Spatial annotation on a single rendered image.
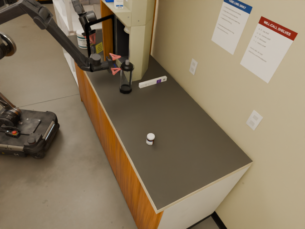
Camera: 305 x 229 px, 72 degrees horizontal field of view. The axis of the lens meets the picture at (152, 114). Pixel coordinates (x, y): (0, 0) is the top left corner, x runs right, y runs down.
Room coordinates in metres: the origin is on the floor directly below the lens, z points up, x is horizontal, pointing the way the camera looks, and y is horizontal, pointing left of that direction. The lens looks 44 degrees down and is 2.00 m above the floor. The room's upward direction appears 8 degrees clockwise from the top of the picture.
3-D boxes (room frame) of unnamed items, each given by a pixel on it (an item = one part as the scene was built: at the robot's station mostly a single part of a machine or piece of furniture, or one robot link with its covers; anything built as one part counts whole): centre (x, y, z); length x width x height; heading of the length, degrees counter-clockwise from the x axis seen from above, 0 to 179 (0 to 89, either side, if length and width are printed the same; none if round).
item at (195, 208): (1.47, 0.17, 0.45); 2.05 x 0.67 x 0.90; 34
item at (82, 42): (1.95, 0.79, 1.02); 0.13 x 0.13 x 0.15
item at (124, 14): (1.55, 0.37, 1.46); 0.32 x 0.12 x 0.10; 34
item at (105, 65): (1.24, 0.38, 1.20); 0.07 x 0.07 x 0.10; 34
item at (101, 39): (1.56, 0.49, 1.19); 0.30 x 0.01 x 0.40; 153
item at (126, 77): (1.33, 0.24, 1.06); 0.11 x 0.11 x 0.21
